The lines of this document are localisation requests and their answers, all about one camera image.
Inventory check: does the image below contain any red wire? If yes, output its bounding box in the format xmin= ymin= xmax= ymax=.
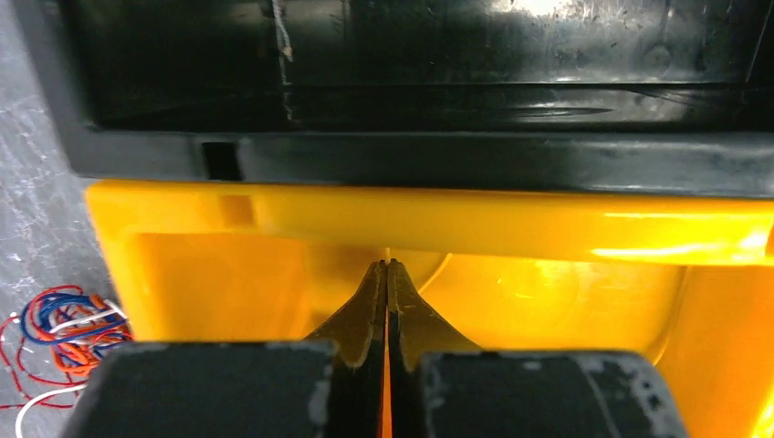
xmin=0 ymin=285 xmax=92 ymax=411

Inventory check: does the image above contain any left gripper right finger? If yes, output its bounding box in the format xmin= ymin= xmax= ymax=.
xmin=386 ymin=259 xmax=482 ymax=437

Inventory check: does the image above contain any yellow bin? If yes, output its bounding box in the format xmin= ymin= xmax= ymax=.
xmin=85 ymin=180 xmax=773 ymax=437

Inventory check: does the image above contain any white wire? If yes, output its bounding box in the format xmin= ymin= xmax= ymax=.
xmin=8 ymin=298 xmax=131 ymax=438

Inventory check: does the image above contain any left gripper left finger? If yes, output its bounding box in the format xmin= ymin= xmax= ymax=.
xmin=307 ymin=261 xmax=387 ymax=437

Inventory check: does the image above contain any black bin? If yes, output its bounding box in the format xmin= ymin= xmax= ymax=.
xmin=12 ymin=1 xmax=773 ymax=199

